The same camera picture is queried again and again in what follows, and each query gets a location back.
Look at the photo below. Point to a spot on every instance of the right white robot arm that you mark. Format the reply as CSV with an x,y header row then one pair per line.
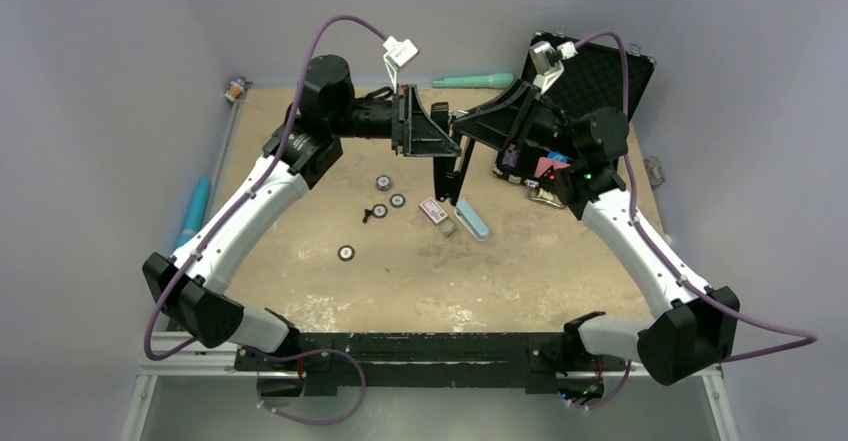
x,y
694,325

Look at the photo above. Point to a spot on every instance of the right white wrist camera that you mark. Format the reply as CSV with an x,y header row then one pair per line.
x,y
548,61

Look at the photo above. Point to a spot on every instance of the light blue stapler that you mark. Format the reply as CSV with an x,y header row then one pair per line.
x,y
471,220

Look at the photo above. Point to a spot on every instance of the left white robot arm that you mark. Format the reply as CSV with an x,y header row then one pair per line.
x,y
189,285

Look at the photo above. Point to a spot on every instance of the black stapler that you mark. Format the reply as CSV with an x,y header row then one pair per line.
x,y
449,173

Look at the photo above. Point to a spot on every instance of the mint green microphone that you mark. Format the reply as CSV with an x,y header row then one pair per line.
x,y
488,81

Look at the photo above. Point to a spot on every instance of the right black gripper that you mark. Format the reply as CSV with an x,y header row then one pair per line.
x,y
507,120

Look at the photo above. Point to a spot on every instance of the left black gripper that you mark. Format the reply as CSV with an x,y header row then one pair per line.
x,y
419,135

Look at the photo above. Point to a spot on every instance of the brown poker chip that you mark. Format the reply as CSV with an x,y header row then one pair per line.
x,y
379,211
346,253

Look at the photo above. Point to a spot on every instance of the black poker chip case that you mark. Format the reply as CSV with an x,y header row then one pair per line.
x,y
592,80

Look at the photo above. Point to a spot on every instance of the brown poker chip front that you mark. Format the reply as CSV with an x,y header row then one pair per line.
x,y
346,253

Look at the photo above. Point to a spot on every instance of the blue cylindrical tube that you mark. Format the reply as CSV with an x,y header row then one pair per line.
x,y
195,213

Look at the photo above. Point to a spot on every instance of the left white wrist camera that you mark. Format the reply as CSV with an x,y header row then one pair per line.
x,y
397,55

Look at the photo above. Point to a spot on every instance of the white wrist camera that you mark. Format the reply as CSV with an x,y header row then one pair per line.
x,y
548,61
397,55

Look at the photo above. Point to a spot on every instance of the blue poker chip stack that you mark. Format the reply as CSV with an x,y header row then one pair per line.
x,y
383,183

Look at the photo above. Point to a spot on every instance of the red white staple box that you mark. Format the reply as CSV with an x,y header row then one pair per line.
x,y
433,210

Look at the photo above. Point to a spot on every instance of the brown poker chip middle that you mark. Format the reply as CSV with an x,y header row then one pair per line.
x,y
379,211

